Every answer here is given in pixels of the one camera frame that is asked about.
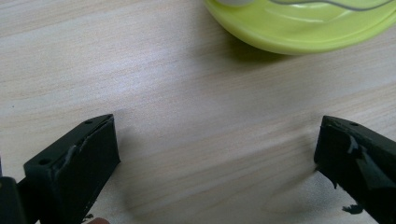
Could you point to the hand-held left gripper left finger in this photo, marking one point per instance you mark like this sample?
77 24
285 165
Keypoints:
71 174

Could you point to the yellow-green plastic plate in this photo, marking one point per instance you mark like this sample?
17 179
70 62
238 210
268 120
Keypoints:
305 28

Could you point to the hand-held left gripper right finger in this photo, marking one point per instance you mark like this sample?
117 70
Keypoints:
358 155

